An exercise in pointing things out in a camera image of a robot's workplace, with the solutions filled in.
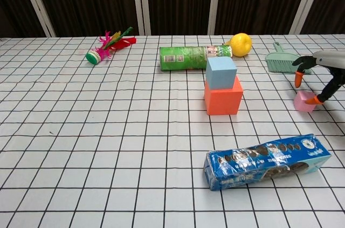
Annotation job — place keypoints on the large orange foam cube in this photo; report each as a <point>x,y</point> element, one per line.
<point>222,102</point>

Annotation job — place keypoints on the white checkered tablecloth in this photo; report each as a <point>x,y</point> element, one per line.
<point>81,131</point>

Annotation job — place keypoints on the pink red feather shuttlecock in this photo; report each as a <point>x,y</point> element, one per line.
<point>94,56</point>

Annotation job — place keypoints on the white screen frame post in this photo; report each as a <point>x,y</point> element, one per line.
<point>307,1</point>
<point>36,1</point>
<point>140,1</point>
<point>216,1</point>

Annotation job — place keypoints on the medium blue foam cube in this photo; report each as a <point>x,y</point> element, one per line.
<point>221,73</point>

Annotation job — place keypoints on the yellow pear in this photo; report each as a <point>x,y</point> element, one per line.
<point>241,44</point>

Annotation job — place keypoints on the green hand brush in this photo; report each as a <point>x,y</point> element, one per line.
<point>280,63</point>

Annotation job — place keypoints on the small pink foam cube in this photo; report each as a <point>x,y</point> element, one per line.
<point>300,104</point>

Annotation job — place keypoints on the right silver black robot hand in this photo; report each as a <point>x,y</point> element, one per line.
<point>334,59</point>

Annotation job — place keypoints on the green chips can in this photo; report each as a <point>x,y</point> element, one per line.
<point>183,56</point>

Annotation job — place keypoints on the blue cookie box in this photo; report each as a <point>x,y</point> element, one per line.
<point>264,163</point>

